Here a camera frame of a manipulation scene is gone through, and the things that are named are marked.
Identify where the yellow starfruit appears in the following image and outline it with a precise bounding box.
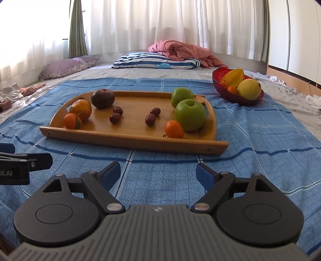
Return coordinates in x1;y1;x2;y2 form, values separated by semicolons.
221;69;245;88

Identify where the small white cloth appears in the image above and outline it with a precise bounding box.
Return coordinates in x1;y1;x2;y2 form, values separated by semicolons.
269;74;286;84

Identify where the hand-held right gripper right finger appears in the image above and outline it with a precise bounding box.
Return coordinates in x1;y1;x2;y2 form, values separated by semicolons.
191;163;275;214

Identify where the crumpled white cloth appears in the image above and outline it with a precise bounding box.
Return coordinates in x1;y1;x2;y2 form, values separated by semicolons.
305;93;321;109

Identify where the dark purple round fruit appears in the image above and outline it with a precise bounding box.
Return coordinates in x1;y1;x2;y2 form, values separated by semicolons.
91;89;115;109

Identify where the large green apple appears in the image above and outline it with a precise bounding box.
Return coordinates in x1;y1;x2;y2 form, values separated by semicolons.
175;99;206;132

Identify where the white wardrobe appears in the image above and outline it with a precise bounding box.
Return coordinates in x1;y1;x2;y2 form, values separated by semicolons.
268;0;321;84

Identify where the wooden tray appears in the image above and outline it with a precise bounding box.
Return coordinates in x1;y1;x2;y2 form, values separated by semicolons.
39;91;229;155

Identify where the yellow pear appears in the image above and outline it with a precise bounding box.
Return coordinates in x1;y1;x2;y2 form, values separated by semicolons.
237;79;262;100

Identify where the large orange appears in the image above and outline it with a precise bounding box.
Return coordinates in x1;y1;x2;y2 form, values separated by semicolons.
69;99;92;122

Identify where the white garment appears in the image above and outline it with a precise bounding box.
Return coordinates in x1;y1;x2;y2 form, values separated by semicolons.
0;84;21;101

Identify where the grey patterned bed sheet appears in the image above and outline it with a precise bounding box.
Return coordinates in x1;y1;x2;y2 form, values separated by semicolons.
0;63;321;141

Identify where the small round mandarin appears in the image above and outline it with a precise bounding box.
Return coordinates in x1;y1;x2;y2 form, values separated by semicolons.
165;120;185;138

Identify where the small green apple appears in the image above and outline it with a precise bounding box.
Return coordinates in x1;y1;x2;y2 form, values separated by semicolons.
171;88;195;109

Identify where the small mandarin with stem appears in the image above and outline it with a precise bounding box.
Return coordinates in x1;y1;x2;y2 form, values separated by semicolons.
63;113;83;130

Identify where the purple pillow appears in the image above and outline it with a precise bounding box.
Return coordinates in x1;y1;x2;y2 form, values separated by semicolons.
39;56;99;81

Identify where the blue striped pillow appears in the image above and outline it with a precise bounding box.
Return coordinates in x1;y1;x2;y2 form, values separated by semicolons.
112;52;201;69

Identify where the white sheer curtain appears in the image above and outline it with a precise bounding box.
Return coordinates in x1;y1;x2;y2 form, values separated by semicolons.
84;0;266;62
0;0;72;83

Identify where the red glass bowl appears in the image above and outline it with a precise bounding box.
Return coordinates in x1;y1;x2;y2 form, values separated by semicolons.
212;67;264;106

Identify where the blue checked blanket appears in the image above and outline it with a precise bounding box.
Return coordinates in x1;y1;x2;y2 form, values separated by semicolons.
0;77;321;254

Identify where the pink quilt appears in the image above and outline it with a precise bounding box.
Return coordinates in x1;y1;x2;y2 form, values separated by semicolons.
148;40;230;68

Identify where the pink garment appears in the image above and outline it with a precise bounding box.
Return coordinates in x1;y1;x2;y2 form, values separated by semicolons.
19;84;47;96
0;99;12;113

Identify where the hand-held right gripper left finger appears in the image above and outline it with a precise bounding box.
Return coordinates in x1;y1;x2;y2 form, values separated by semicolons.
43;161;125;214

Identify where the wooden bed frame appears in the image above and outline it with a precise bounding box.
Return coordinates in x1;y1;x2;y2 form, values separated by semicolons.
267;65;321;94

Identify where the grey-green drape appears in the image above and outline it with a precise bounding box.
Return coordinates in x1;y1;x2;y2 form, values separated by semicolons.
261;0;271;64
68;0;88;59

